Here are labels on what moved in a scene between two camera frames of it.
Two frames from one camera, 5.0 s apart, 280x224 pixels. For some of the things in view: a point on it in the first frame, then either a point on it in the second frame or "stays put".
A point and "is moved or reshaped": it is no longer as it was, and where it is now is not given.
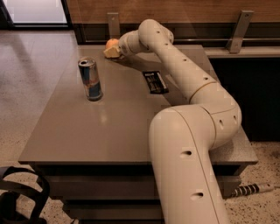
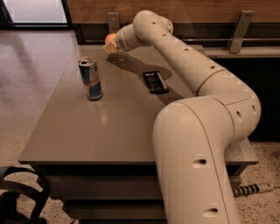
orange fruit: [111, 43] is moved or reshaped
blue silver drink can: [91, 79] stays put
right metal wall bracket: [236, 36] stays put
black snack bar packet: [155, 82] stays put
